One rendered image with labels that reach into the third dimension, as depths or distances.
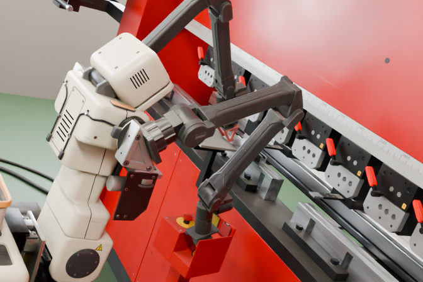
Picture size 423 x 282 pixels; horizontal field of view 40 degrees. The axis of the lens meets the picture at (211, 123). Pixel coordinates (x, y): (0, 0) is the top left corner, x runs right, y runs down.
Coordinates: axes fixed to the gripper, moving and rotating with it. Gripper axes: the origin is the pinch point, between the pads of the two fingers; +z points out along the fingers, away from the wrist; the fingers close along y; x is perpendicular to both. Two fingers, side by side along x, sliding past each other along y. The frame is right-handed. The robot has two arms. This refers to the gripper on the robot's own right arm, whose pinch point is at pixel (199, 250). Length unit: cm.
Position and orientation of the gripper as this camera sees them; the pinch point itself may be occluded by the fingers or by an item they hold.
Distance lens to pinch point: 206.2
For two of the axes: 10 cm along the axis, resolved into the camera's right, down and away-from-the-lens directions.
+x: -6.1, -4.2, 6.7
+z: -1.1, 8.9, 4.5
